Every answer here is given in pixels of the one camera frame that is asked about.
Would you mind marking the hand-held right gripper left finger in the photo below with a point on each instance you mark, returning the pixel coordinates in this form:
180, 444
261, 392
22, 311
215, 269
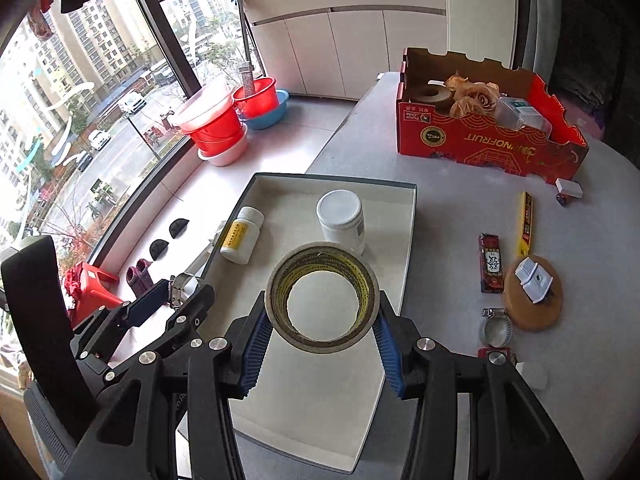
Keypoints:
252, 355

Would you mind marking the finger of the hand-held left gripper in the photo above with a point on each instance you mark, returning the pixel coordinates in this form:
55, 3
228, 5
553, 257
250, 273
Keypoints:
145, 305
187, 320

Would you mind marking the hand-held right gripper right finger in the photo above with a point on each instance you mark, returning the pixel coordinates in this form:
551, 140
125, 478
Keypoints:
389, 355

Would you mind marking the white shallow tray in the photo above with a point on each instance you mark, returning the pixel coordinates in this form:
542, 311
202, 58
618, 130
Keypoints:
300, 400

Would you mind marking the beige adhesive tape roll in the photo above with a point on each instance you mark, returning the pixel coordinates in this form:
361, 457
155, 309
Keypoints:
320, 346

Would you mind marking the dark red printed pack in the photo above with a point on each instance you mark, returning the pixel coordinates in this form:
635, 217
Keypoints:
491, 262

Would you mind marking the white plastic basket piece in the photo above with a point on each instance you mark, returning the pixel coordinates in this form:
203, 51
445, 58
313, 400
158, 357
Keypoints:
532, 280

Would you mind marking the purple knit slipper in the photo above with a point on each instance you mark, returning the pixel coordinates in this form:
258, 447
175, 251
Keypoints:
133, 277
146, 272

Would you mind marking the red plastic stool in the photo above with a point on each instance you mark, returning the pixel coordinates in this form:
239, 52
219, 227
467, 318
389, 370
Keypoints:
92, 285

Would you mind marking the black half-round pad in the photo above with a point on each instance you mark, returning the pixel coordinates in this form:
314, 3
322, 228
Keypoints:
160, 250
179, 227

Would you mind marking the white bottle with yellow label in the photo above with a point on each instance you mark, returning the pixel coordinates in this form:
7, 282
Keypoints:
242, 237

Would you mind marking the round wooden coaster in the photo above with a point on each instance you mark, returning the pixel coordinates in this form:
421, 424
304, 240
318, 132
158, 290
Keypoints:
530, 317

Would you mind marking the white plastic jar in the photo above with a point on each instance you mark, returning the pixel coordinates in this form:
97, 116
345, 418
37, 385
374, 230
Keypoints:
340, 215

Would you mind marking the white basin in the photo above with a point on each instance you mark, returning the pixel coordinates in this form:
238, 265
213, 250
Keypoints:
225, 156

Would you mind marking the red plastic bucket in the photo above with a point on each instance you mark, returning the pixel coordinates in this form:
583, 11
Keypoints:
215, 132

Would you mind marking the blue basin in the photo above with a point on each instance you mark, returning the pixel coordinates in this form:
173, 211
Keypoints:
270, 120

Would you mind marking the red cardboard box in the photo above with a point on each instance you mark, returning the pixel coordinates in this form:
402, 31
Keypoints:
475, 140

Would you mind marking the small dark red item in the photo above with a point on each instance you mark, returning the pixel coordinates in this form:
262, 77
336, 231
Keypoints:
562, 199

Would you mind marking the red basin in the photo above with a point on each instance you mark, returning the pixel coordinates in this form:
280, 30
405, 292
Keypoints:
260, 95

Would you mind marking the metal pole with perforated head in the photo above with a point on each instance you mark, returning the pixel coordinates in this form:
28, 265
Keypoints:
245, 80

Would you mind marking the small white box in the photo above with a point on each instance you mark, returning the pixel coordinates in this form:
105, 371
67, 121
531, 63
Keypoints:
570, 187

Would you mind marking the brown tape roll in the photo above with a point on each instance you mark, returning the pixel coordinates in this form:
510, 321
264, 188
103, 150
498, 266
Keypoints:
425, 95

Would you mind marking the dried beige rose bunch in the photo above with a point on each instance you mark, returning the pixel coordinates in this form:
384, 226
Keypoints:
475, 97

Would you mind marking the clear plastic box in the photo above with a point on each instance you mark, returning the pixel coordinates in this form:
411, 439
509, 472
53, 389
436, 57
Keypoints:
520, 115

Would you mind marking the red hanging ornament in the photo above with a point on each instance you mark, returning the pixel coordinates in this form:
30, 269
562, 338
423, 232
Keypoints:
44, 22

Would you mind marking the white cabinet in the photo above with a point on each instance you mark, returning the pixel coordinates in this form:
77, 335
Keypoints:
350, 50

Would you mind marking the purple cloth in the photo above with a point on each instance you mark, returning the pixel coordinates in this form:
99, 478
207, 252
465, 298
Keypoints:
592, 120

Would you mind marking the black window frame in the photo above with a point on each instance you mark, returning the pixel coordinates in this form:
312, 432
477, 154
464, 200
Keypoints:
170, 45

